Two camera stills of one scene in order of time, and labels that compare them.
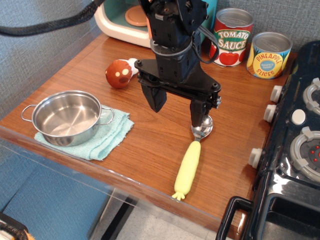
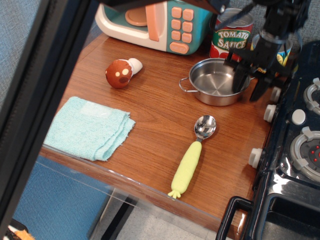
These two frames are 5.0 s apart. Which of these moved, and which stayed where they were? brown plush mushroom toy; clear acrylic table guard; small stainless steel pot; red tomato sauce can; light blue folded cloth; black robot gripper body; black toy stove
Moved: small stainless steel pot; black robot gripper body
Stayed: red tomato sauce can; clear acrylic table guard; light blue folded cloth; brown plush mushroom toy; black toy stove
